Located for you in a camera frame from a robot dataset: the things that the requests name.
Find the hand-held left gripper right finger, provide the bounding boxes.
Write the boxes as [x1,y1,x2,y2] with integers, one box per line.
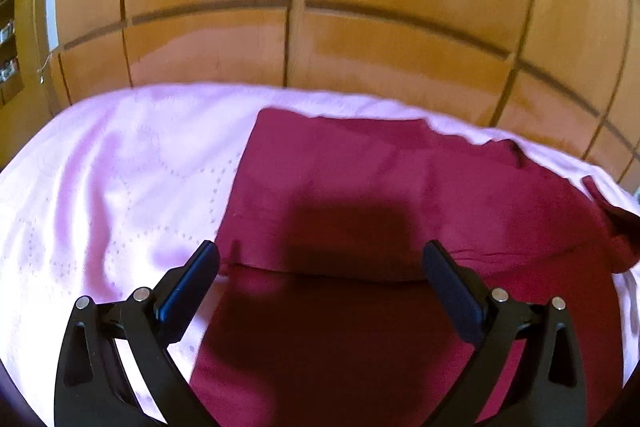
[421,242,587,427]

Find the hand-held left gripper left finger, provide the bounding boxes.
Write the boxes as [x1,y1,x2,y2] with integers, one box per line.
[54,240,221,427]

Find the maroon garment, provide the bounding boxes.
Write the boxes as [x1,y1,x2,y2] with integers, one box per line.
[189,107,640,427]

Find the wooden shelf unit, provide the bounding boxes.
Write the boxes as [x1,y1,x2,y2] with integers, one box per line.
[0,0,56,168]

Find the pink bed sheet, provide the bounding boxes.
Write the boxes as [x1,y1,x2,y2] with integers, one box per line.
[0,81,640,427]

